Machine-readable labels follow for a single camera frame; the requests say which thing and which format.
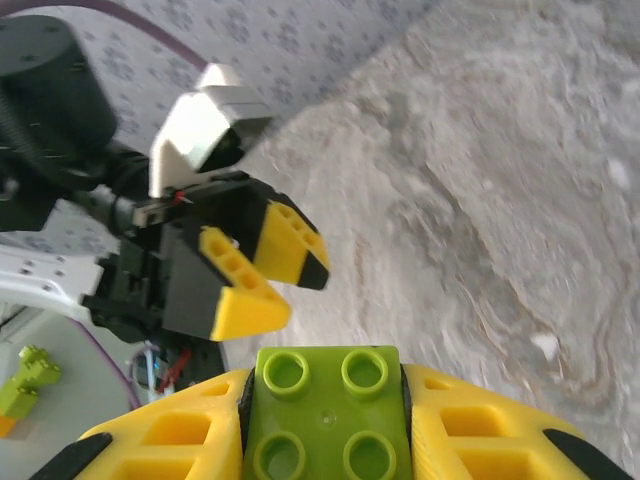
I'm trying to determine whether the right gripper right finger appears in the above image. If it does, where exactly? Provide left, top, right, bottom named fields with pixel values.
left=399, top=363, right=634, bottom=480

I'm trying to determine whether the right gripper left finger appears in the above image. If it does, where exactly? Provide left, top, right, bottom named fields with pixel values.
left=29, top=367, right=256, bottom=480

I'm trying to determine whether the lime small lego brick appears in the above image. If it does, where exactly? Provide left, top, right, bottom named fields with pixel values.
left=241, top=344, right=416, bottom=480
left=17, top=344, right=62, bottom=394

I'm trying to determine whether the lime long lego brick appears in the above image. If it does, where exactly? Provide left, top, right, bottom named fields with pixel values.
left=0, top=382, right=40, bottom=421

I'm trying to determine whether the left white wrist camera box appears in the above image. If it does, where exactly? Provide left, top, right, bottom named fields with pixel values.
left=148, top=62, right=275, bottom=200

